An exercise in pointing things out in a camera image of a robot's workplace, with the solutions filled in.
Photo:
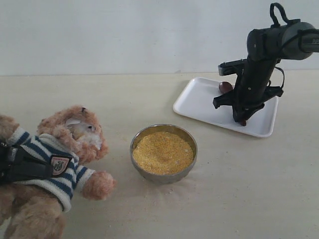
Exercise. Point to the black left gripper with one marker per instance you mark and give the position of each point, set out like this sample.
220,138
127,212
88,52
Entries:
16,164

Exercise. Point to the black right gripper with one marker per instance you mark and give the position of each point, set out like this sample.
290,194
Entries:
245,103

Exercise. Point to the dark red wooden spoon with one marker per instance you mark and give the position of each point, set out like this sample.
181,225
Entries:
225,87

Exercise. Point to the pink teddy bear striped sweater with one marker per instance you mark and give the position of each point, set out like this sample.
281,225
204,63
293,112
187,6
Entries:
35,208

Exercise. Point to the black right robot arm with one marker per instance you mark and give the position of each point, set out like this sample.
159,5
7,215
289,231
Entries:
266,48

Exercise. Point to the white rectangular plastic tray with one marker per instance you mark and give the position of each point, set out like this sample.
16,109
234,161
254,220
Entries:
196,102

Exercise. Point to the steel bowl of yellow grain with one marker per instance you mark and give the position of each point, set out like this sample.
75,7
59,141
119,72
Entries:
163,153

